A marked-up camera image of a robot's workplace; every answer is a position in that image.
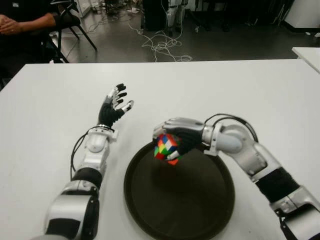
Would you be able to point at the multicoloured Rubik's cube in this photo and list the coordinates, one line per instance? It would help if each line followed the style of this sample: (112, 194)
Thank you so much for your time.
(165, 147)

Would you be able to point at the dark brown round plate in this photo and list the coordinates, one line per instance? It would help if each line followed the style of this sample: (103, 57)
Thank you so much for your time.
(180, 200)

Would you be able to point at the left silver black robot arm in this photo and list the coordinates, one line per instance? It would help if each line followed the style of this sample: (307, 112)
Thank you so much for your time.
(96, 143)

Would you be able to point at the seated person in black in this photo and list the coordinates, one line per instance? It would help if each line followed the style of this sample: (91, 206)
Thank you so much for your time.
(25, 10)

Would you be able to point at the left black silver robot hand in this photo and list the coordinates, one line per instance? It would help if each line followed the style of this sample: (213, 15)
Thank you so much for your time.
(108, 115)

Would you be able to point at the small white floor plug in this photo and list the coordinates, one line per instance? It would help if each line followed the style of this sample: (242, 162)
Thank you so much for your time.
(197, 29)

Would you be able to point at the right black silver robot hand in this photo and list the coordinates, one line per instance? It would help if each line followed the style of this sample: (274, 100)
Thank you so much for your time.
(190, 132)

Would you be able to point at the black folding chair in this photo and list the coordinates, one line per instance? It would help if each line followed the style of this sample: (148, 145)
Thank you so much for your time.
(70, 20)

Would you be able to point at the right silver black robot arm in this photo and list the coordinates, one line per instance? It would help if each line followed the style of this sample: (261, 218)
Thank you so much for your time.
(257, 155)

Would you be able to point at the white cabinet with black base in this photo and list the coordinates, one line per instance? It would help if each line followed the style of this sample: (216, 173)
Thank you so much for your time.
(305, 12)

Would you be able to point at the silver humanoid robot legs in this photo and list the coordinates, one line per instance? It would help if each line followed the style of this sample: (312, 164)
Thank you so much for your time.
(172, 15)

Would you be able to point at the white glass display case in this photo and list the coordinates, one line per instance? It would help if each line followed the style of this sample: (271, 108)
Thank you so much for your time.
(83, 8)

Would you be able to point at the white side table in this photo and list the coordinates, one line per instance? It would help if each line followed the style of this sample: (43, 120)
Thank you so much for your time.
(310, 56)

